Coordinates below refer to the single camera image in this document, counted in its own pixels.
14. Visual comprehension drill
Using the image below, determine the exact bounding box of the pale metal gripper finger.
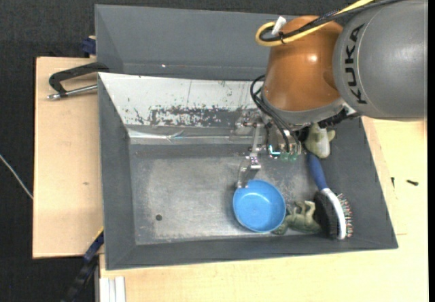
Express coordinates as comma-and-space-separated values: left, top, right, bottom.
236, 154, 262, 190
232, 116, 260, 144

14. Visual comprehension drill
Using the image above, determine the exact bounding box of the blue bowl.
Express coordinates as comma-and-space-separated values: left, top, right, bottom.
232, 179, 287, 234

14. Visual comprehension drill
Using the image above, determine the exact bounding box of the pale green toy figure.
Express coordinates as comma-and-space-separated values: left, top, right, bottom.
303, 123, 336, 160

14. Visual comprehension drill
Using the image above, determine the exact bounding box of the grey metal bin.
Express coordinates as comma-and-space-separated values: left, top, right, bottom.
94, 3, 399, 271

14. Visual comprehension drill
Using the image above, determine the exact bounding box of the green toy dinosaur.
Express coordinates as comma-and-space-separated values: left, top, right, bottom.
271, 200, 324, 236

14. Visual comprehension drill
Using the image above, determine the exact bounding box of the black cylinder on white bracket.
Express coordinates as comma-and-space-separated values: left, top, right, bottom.
317, 107, 358, 130

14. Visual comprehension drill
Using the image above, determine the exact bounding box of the blue-handled hairbrush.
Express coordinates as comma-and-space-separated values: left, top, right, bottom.
305, 152, 355, 241

